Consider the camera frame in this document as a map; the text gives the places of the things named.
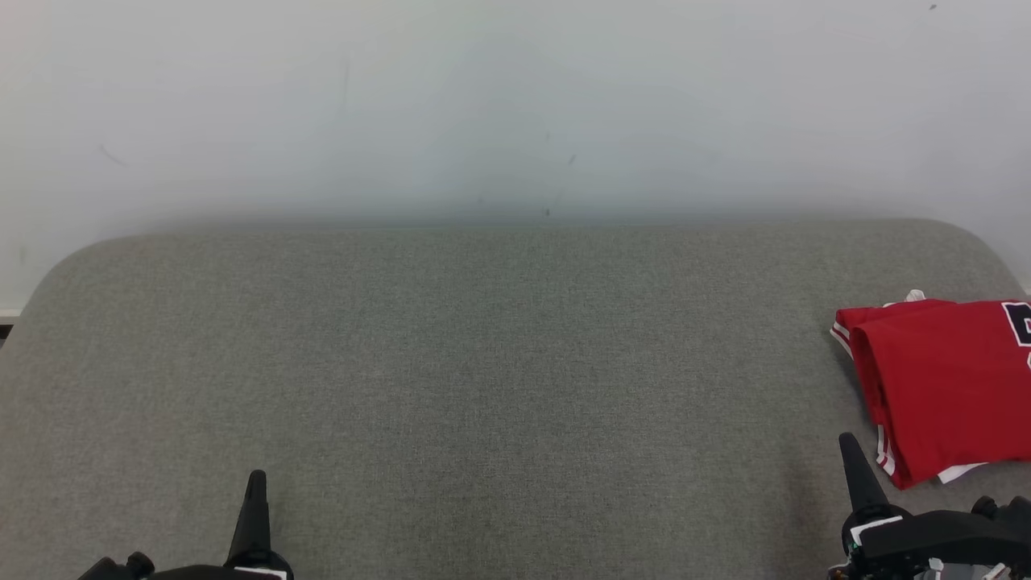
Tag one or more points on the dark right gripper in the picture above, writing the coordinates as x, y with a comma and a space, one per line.
950, 540

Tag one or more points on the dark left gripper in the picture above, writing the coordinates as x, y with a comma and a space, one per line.
242, 570

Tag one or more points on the red Bulls jersey white sleeves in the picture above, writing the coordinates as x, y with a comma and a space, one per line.
942, 387

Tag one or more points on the red garment white trim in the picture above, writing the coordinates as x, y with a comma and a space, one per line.
844, 321

